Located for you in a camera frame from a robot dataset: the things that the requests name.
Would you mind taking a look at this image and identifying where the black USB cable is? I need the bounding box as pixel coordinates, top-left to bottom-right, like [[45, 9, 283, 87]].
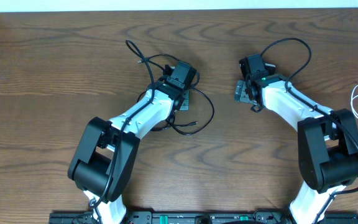
[[135, 90, 180, 132], [137, 54, 215, 136]]

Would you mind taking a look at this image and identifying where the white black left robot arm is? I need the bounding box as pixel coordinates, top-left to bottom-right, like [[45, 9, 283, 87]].
[[68, 62, 200, 223]]

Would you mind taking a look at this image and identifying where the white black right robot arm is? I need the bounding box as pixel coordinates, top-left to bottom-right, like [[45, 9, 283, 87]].
[[234, 54, 358, 223]]

